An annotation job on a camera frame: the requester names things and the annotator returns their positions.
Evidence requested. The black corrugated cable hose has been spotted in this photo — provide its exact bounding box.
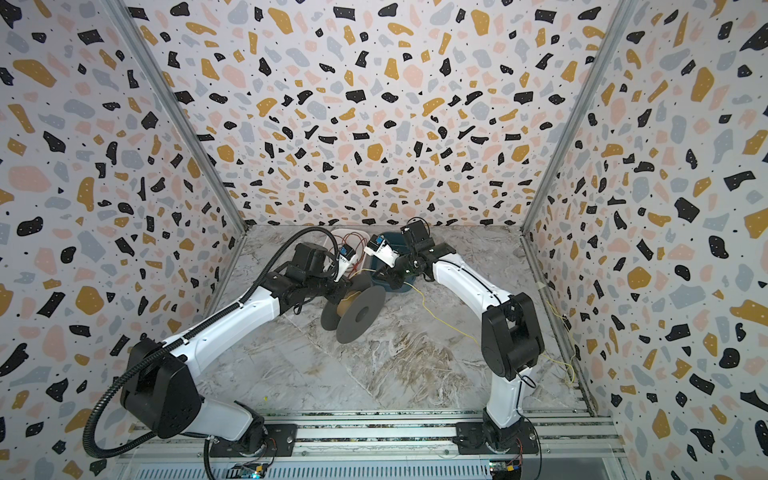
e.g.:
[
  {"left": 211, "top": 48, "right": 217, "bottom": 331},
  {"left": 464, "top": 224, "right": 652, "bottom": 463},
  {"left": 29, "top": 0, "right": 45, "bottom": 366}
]
[{"left": 82, "top": 226, "right": 340, "bottom": 460}]

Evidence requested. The grey cable spool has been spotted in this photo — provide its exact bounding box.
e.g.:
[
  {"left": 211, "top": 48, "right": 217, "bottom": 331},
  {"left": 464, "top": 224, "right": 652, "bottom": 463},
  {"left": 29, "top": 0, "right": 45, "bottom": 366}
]
[{"left": 320, "top": 272, "right": 386, "bottom": 344}]

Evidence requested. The right aluminium corner post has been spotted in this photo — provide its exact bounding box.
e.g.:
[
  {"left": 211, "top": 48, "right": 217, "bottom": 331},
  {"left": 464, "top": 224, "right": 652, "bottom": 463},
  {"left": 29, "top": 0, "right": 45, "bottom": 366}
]
[{"left": 521, "top": 0, "right": 637, "bottom": 237}]

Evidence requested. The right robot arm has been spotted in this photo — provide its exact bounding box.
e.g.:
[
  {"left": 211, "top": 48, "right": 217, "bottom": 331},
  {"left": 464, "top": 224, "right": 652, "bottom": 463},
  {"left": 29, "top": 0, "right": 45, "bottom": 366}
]
[{"left": 365, "top": 218, "right": 545, "bottom": 453}]

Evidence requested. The left green circuit board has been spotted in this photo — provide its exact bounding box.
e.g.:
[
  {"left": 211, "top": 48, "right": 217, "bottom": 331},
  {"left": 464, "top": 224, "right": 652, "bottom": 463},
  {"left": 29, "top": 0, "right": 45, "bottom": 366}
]
[{"left": 225, "top": 463, "right": 269, "bottom": 480}]

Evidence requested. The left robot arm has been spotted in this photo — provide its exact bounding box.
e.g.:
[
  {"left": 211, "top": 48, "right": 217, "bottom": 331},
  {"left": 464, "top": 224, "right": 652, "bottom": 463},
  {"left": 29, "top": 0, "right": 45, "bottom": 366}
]
[{"left": 120, "top": 242, "right": 357, "bottom": 456}]

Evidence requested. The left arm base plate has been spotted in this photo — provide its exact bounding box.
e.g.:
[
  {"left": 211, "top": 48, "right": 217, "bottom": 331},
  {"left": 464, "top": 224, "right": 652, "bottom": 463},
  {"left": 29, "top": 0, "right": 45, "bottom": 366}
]
[{"left": 209, "top": 423, "right": 298, "bottom": 460}]

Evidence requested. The green circuit board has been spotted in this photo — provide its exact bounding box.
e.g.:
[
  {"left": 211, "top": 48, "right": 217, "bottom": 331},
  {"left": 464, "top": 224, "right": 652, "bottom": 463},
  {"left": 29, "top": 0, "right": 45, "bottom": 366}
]
[
  {"left": 225, "top": 463, "right": 269, "bottom": 480},
  {"left": 489, "top": 459, "right": 522, "bottom": 480}
]

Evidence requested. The right green circuit board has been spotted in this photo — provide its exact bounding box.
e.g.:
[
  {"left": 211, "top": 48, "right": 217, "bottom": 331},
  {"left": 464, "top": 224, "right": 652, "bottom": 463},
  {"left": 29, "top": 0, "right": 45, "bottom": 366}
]
[{"left": 489, "top": 459, "right": 522, "bottom": 480}]

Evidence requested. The aluminium corner post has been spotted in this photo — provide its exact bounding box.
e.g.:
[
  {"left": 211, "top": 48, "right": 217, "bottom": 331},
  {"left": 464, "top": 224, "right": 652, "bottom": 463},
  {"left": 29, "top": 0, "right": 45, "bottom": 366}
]
[
  {"left": 102, "top": 1, "right": 247, "bottom": 235},
  {"left": 521, "top": 0, "right": 637, "bottom": 237}
]

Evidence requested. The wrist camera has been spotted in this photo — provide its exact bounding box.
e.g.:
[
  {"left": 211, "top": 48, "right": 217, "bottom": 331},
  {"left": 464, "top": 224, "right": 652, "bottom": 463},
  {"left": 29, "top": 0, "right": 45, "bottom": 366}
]
[
  {"left": 335, "top": 243, "right": 357, "bottom": 282},
  {"left": 364, "top": 235, "right": 399, "bottom": 268}
]

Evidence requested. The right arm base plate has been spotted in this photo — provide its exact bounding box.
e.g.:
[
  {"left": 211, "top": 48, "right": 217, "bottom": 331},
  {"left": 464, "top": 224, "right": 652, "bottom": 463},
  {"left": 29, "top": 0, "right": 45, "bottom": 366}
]
[{"left": 452, "top": 420, "right": 539, "bottom": 455}]

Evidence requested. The left aluminium corner post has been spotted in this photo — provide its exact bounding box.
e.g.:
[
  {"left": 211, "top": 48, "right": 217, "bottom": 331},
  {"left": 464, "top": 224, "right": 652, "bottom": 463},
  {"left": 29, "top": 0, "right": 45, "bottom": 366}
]
[{"left": 102, "top": 1, "right": 247, "bottom": 235}]

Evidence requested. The yellow cable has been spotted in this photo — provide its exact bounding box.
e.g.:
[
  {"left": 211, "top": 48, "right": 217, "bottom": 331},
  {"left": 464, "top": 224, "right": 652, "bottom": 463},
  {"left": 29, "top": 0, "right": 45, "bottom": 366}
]
[{"left": 353, "top": 263, "right": 578, "bottom": 385}]

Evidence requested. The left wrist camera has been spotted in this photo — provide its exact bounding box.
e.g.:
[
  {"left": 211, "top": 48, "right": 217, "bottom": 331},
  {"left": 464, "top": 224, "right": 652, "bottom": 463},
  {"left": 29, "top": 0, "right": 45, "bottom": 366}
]
[{"left": 335, "top": 243, "right": 357, "bottom": 282}]

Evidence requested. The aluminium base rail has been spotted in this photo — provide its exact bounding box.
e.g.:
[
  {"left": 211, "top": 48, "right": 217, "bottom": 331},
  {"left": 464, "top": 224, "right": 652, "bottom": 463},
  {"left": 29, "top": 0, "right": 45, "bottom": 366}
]
[{"left": 116, "top": 410, "right": 637, "bottom": 480}]

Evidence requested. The white plastic bin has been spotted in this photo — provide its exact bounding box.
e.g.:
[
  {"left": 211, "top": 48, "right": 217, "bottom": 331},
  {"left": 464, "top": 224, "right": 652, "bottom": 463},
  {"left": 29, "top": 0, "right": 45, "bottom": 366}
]
[{"left": 332, "top": 228, "right": 370, "bottom": 275}]

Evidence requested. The red cable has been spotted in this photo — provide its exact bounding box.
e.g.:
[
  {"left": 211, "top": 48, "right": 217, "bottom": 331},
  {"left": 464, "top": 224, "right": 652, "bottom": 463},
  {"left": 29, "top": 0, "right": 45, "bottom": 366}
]
[{"left": 338, "top": 232, "right": 368, "bottom": 268}]

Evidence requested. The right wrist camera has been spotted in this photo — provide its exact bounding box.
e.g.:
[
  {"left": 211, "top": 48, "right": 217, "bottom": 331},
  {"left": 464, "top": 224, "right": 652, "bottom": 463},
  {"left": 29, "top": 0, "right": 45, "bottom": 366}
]
[{"left": 364, "top": 235, "right": 399, "bottom": 268}]

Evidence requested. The teal plastic bin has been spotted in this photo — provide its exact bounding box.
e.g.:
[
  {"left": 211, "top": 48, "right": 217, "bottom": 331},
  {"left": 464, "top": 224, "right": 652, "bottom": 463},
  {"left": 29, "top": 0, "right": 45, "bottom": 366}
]
[{"left": 368, "top": 232, "right": 415, "bottom": 293}]

